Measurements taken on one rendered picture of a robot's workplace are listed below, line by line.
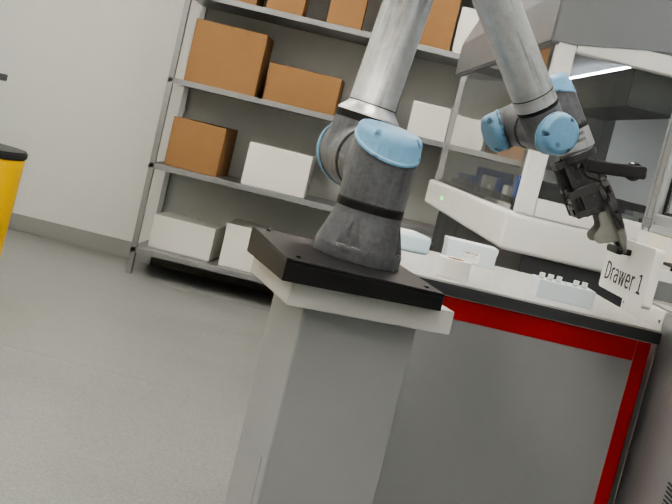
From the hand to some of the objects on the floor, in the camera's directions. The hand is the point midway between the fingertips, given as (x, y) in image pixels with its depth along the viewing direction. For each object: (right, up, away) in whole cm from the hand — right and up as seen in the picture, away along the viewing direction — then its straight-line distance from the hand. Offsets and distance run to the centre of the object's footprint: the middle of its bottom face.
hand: (623, 244), depth 207 cm
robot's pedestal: (-71, -80, -16) cm, 108 cm away
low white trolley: (-36, -81, +50) cm, 101 cm away
